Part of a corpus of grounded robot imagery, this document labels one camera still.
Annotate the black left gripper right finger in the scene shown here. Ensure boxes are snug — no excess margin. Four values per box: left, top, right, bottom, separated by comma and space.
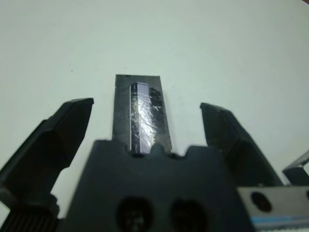
199, 102, 283, 189

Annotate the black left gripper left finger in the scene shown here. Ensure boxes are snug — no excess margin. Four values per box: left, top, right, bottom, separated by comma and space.
0, 97, 95, 214

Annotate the black printed box lid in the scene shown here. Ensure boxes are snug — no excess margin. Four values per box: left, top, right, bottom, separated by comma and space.
112, 74, 173, 157

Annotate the black box base white insert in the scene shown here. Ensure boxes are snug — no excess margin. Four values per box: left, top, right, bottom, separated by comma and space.
282, 149, 309, 187

